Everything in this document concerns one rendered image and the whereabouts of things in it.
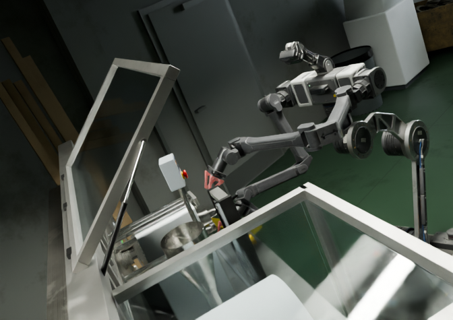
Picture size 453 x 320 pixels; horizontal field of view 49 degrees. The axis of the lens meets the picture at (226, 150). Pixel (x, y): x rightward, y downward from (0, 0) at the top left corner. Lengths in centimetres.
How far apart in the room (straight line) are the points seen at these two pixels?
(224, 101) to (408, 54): 266
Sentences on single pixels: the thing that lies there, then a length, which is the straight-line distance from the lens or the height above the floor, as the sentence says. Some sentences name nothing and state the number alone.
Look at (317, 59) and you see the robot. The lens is 253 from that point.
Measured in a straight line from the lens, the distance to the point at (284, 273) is 102.
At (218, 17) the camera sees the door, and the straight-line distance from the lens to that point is 553.
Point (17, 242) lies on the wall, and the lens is 442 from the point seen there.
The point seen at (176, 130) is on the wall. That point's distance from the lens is 506.
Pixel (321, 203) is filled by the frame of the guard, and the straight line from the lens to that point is 121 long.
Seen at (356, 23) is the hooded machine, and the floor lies 98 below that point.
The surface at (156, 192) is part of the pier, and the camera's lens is 475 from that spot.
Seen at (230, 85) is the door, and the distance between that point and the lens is 549.
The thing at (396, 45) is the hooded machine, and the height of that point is 58.
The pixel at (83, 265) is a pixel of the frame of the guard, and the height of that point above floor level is 167.
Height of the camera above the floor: 215
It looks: 18 degrees down
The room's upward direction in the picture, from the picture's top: 23 degrees counter-clockwise
